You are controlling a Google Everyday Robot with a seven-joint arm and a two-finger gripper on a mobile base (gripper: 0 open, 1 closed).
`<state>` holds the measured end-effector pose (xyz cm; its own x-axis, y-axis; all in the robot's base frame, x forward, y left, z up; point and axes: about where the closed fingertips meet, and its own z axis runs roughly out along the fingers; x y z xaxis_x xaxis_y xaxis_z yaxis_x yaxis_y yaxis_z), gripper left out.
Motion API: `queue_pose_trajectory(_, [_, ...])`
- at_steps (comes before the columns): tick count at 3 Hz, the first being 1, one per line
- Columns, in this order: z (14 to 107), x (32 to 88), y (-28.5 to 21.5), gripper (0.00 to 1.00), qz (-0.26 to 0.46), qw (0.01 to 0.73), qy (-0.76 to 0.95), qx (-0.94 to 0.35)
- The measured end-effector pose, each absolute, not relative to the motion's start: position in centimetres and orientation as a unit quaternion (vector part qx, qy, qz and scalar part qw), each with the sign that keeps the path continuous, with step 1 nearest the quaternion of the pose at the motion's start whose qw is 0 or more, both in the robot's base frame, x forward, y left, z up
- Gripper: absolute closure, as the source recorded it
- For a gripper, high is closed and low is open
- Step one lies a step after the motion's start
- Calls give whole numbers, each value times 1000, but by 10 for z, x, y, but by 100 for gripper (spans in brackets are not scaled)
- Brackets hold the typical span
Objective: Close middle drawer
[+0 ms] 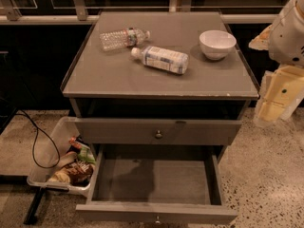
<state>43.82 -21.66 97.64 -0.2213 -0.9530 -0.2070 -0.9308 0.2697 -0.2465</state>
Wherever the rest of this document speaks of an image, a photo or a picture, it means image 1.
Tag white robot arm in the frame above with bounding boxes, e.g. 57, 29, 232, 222
249, 0, 304, 127

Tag snack bags in bin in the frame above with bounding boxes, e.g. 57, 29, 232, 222
48, 136, 96, 186

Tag grey top drawer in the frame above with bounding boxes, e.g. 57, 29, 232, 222
75, 118, 241, 145

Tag clear crushed plastic bottle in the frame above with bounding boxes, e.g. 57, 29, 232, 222
100, 28, 150, 51

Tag clear plastic storage bin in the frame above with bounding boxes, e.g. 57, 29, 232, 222
27, 117, 90, 197

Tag grey wooden drawer cabinet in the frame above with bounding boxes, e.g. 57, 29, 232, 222
60, 10, 261, 163

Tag metal railing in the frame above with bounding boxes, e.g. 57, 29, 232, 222
0, 0, 289, 25

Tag black cable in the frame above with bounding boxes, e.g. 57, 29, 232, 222
0, 95, 62, 170

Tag grey drawer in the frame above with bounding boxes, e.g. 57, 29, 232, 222
76, 144, 238, 224
75, 118, 241, 145

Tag white labelled plastic bottle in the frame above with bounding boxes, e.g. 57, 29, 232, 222
131, 46, 189, 75

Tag white ceramic bowl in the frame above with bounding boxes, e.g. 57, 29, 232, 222
199, 30, 237, 60

